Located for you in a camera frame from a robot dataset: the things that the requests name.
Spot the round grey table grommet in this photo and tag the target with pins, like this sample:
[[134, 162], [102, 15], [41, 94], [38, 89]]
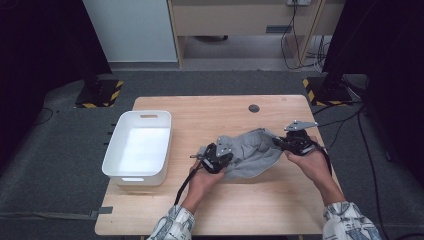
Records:
[[254, 108]]

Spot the white power strip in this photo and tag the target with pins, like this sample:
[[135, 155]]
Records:
[[298, 2]]

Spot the grey tape strip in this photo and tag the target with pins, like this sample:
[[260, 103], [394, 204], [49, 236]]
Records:
[[105, 210]]

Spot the grey desk label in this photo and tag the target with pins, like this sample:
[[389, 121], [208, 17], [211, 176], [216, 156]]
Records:
[[278, 29]]

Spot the white plastic bin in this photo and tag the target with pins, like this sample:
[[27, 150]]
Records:
[[140, 150]]

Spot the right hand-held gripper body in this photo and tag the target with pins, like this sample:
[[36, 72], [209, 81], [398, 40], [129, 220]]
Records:
[[300, 143]]

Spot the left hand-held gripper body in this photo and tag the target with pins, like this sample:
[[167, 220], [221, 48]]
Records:
[[215, 160]]

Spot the grey shorts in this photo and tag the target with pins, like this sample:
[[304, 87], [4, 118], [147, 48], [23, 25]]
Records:
[[253, 156]]

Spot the black curtain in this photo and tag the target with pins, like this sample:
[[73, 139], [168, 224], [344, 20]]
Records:
[[383, 50], [43, 50]]

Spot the black tape floor marks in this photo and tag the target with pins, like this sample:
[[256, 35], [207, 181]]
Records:
[[109, 133]]

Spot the person's right hand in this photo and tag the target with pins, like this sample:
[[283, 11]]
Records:
[[315, 166]]

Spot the person's left hand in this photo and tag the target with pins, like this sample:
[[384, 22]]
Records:
[[200, 183]]

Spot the white cabinet panel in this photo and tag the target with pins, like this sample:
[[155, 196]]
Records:
[[130, 30]]

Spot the light wooden desk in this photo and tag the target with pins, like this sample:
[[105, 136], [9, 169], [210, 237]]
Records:
[[233, 20]]

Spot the striped black stand base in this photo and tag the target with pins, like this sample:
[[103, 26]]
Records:
[[100, 95], [328, 93]]

